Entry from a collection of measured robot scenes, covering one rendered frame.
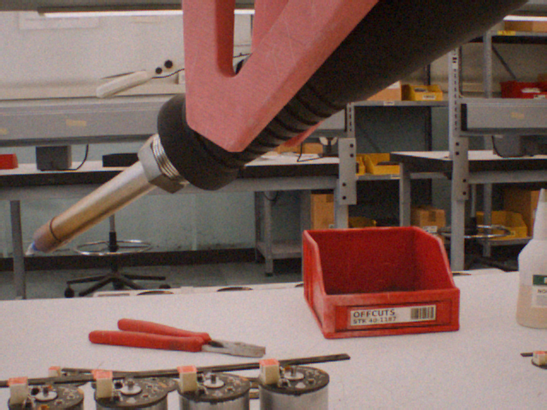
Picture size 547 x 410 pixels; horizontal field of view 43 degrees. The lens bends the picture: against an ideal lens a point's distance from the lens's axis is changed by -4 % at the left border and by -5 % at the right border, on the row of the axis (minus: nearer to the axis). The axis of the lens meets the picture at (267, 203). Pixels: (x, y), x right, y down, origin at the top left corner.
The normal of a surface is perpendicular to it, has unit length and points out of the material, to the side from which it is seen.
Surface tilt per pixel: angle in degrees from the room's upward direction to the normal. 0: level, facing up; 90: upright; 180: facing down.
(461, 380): 0
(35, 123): 90
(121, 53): 90
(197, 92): 99
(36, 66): 90
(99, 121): 90
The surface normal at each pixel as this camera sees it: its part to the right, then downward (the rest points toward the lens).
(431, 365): -0.02, -0.99
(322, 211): 0.19, 0.11
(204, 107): -0.59, 0.25
